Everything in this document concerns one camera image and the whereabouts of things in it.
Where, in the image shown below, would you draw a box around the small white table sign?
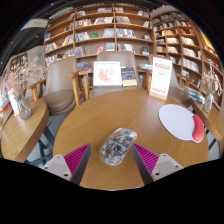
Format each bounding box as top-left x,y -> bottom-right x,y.
7,88 -> 20,117

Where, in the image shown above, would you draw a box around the colourful book stack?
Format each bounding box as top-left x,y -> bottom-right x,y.
184,85 -> 206,104

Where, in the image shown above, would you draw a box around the beige upholstered armchair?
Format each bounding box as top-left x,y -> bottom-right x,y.
25,56 -> 81,116
65,50 -> 153,101
148,54 -> 194,108

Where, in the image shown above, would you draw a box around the white mouse pad red rest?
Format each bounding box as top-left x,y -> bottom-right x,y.
158,103 -> 206,144

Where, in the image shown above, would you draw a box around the white framed picture board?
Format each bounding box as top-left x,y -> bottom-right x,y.
92,61 -> 123,88

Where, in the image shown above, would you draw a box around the glass vase pink dried flowers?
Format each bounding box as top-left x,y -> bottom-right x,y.
4,56 -> 51,121

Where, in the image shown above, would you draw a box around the transparent computer mouse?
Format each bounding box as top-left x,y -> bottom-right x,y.
98,127 -> 138,167

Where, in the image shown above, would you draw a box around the round wooden side table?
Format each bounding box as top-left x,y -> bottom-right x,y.
189,98 -> 224,151
0,99 -> 50,164

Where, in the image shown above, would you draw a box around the white red standing sign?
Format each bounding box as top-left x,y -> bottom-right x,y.
148,56 -> 173,102

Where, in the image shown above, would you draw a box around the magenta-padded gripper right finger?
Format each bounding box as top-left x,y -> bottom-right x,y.
131,143 -> 184,186

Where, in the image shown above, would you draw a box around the curved wooden bookshelf unit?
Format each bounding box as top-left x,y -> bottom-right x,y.
151,11 -> 224,111

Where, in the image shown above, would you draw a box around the wide wooden bookshelf unit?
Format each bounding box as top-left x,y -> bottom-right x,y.
43,3 -> 155,68

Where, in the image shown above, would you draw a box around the dark cover book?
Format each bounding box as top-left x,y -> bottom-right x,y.
120,66 -> 138,87

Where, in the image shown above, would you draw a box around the low book display stand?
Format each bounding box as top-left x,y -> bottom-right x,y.
0,76 -> 11,111

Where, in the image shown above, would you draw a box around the small distant bookshelf unit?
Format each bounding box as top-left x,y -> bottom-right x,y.
8,53 -> 29,74

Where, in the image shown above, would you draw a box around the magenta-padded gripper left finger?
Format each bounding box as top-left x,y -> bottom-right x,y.
41,143 -> 92,186

